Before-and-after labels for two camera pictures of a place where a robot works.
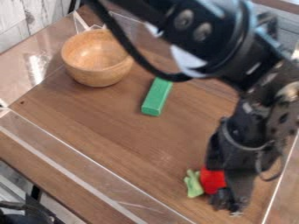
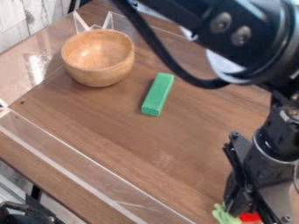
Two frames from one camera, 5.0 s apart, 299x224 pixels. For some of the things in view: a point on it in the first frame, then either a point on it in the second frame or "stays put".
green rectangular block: [157, 96] stays put
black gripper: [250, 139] -> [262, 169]
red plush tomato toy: [213, 179] -> [250, 218]
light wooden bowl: [97, 59] stays put
